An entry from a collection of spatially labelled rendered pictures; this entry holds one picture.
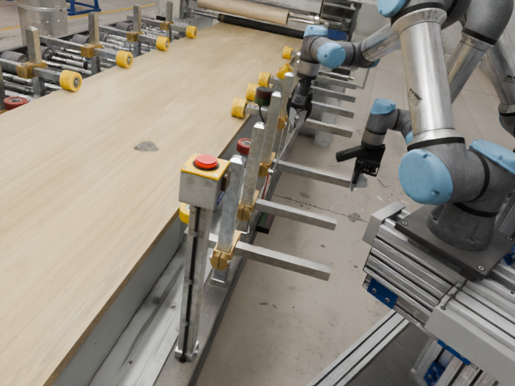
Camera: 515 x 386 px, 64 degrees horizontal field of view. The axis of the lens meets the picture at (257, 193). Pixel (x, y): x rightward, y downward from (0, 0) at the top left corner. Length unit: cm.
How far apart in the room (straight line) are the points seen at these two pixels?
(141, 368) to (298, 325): 113
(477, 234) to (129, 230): 83
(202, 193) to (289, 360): 138
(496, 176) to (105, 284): 86
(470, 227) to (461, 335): 24
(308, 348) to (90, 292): 132
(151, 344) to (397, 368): 106
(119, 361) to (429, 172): 86
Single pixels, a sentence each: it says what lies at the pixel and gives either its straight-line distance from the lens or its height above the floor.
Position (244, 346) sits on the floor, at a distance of 199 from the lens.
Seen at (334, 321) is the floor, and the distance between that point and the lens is 221.
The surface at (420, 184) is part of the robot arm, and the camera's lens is 91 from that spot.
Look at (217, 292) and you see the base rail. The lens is 121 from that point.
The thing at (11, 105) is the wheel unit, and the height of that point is 90.
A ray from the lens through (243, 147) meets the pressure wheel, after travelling 155.
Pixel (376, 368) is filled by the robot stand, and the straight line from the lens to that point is 183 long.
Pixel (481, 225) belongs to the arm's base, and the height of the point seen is 110.
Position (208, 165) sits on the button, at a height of 123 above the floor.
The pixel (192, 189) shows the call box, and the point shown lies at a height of 119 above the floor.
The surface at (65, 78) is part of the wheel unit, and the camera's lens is 193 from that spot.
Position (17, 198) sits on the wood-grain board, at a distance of 124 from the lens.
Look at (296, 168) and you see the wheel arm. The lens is 157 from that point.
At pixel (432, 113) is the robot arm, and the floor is 132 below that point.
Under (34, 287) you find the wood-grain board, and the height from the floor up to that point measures 90.
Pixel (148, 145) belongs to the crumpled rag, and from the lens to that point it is 147.
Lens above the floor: 157
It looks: 31 degrees down
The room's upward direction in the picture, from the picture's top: 11 degrees clockwise
